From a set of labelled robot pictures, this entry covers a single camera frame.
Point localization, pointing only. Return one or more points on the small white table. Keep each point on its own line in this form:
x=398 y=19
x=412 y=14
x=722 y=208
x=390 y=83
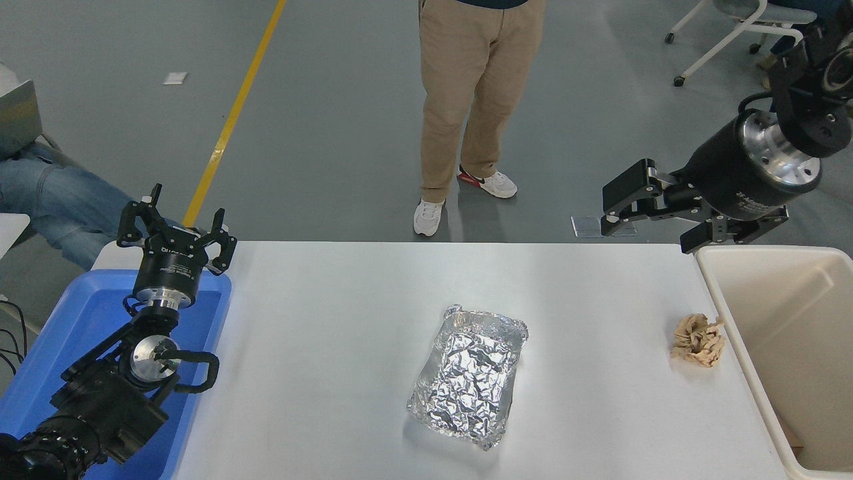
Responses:
x=12 y=230

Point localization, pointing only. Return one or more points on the grey floor plate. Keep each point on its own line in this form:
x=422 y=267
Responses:
x=626 y=230
x=585 y=226

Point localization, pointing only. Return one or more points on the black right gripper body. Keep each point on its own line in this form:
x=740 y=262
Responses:
x=723 y=173

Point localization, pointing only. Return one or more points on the white frame chair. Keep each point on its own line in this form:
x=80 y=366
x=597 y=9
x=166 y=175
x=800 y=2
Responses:
x=733 y=23

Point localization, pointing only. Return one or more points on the standing person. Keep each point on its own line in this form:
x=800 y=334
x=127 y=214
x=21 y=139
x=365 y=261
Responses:
x=453 y=80

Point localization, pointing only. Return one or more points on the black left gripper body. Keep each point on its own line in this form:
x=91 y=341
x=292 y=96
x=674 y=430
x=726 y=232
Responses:
x=170 y=263

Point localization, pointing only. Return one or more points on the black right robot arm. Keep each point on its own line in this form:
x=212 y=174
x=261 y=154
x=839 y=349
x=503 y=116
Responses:
x=810 y=100

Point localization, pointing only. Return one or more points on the large pale bin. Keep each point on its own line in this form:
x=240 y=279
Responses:
x=800 y=346

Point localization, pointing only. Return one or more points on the blue plastic tray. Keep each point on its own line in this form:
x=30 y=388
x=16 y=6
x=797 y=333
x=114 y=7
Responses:
x=86 y=313

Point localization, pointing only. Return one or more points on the foil tray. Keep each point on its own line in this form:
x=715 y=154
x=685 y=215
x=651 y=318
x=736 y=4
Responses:
x=466 y=380

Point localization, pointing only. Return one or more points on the seated person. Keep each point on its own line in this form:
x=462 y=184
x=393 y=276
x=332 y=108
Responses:
x=60 y=200
x=790 y=43

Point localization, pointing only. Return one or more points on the crumpled tan paper ball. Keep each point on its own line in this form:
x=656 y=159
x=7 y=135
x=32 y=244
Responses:
x=698 y=341

